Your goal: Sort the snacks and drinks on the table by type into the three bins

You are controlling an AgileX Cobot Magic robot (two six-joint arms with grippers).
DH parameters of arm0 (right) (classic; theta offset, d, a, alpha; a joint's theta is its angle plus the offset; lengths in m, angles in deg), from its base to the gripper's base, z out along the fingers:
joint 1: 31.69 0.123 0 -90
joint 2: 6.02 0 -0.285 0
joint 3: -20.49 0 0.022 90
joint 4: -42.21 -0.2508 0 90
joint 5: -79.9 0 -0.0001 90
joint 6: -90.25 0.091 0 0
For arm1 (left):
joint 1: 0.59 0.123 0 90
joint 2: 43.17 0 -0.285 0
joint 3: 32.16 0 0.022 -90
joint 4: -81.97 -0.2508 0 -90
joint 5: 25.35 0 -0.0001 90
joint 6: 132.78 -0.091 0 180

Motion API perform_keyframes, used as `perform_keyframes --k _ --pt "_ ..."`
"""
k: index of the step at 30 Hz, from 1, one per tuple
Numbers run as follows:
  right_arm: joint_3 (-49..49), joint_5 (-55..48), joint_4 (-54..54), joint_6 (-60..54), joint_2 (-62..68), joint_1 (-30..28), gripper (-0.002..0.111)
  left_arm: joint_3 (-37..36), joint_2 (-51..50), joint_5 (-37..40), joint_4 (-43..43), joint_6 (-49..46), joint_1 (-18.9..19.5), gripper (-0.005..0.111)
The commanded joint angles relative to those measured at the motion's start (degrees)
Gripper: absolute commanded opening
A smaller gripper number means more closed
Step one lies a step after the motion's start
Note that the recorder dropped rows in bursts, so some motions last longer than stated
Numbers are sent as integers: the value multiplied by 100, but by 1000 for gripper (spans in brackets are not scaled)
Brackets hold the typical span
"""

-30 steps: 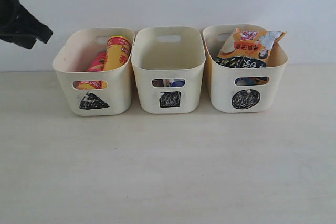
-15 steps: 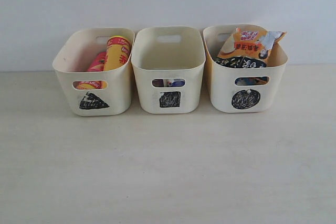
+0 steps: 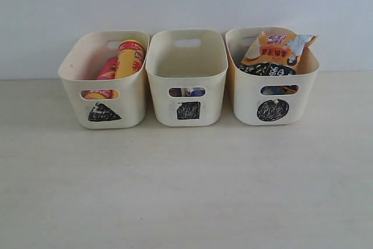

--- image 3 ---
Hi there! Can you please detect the right cream plastic bin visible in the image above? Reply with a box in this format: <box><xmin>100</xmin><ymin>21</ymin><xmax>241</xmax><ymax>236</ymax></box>
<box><xmin>225</xmin><ymin>27</ymin><xmax>319</xmax><ymax>125</ymax></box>

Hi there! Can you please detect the blue white milk carton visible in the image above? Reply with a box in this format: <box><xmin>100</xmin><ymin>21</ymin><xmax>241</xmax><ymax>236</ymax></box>
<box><xmin>182</xmin><ymin>87</ymin><xmax>205</xmax><ymax>97</ymax></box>

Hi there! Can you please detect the middle cream plastic bin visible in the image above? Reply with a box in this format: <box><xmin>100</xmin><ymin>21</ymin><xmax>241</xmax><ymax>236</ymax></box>
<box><xmin>145</xmin><ymin>29</ymin><xmax>228</xmax><ymax>127</ymax></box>

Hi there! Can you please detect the blue noodle packet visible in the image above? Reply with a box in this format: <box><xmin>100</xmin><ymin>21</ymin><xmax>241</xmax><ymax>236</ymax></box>
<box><xmin>261</xmin><ymin>85</ymin><xmax>298</xmax><ymax>96</ymax></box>

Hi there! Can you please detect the cream plastic bin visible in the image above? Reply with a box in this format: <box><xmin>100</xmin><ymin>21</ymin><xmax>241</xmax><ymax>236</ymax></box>
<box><xmin>145</xmin><ymin>29</ymin><xmax>228</xmax><ymax>127</ymax></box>
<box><xmin>225</xmin><ymin>27</ymin><xmax>319</xmax><ymax>125</ymax></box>
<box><xmin>58</xmin><ymin>30</ymin><xmax>150</xmax><ymax>129</ymax></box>

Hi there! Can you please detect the left cream plastic bin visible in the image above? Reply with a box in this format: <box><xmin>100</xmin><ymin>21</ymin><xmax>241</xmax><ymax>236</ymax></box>
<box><xmin>58</xmin><ymin>30</ymin><xmax>150</xmax><ymax>129</ymax></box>

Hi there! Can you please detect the yellow chips can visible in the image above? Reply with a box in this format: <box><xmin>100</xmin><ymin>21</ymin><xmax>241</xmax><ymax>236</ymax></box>
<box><xmin>114</xmin><ymin>39</ymin><xmax>146</xmax><ymax>79</ymax></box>

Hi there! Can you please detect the orange noodle packet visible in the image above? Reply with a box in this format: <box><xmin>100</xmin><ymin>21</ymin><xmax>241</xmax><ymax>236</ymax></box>
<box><xmin>239</xmin><ymin>31</ymin><xmax>318</xmax><ymax>76</ymax></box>

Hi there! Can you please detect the purple drink carton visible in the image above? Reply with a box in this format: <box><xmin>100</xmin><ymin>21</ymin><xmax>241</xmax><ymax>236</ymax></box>
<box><xmin>168</xmin><ymin>87</ymin><xmax>183</xmax><ymax>97</ymax></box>

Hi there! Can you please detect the pink chips can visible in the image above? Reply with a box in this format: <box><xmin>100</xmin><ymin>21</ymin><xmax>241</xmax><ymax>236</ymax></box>
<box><xmin>83</xmin><ymin>57</ymin><xmax>118</xmax><ymax>100</ymax></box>

